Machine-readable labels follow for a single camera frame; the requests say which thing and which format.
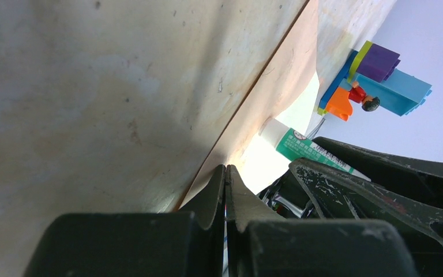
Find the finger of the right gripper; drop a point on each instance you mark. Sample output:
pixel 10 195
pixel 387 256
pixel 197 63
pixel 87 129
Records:
pixel 420 180
pixel 336 194

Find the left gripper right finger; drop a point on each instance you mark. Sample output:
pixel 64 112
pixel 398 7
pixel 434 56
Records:
pixel 246 214

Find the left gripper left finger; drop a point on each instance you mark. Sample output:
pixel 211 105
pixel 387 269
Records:
pixel 199 233

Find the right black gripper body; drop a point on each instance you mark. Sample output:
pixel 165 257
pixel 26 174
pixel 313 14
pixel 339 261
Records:
pixel 287 198

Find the cream letter paper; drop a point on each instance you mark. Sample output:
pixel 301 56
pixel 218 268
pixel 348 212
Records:
pixel 261 164

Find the green white glue stick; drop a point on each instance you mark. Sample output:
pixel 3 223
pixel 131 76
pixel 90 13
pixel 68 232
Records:
pixel 305 147

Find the colourful toy block stack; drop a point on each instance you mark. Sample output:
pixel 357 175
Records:
pixel 375 69

